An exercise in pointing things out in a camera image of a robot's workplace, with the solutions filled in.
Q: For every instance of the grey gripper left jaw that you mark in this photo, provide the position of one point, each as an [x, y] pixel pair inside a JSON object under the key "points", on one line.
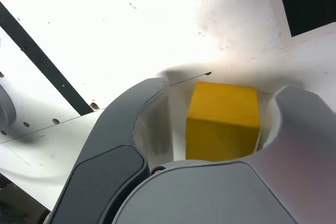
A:
{"points": [[110, 155]]}

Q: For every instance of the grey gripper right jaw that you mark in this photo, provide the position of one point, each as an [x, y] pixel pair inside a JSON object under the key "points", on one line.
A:
{"points": [[236, 195]]}

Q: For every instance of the black tape strip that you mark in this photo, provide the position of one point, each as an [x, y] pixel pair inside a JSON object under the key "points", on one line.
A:
{"points": [[39, 56]]}

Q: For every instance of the yellow cube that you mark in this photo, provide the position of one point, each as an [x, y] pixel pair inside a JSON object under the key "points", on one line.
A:
{"points": [[223, 119]]}

